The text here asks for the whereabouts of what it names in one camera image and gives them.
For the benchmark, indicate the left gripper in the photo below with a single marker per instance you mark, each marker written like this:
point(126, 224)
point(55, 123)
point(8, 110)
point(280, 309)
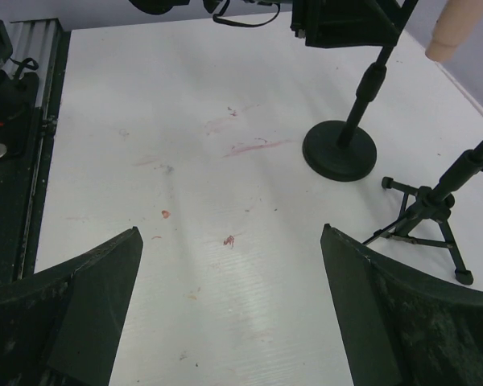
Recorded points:
point(346, 23)

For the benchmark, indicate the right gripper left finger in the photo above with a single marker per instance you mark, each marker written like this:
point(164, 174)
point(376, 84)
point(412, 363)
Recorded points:
point(62, 326)

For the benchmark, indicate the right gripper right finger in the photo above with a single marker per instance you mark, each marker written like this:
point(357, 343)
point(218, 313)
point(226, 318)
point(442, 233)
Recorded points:
point(400, 326)

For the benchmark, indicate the black tripod shock-mount stand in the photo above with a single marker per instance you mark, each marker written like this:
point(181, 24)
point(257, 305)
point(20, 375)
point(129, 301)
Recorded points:
point(426, 203)

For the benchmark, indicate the black round-base clip stand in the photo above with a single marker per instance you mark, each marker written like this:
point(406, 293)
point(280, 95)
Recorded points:
point(341, 150)

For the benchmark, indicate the beige microphone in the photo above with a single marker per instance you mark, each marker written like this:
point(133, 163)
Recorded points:
point(455, 24)

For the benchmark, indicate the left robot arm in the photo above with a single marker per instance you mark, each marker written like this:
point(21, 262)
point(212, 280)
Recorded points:
point(215, 8)

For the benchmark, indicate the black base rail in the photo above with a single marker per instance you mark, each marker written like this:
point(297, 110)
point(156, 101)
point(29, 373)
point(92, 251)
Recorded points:
point(26, 145)

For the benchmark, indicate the aluminium frame extrusion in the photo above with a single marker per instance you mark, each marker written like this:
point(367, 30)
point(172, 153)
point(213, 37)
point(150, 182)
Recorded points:
point(39, 40)

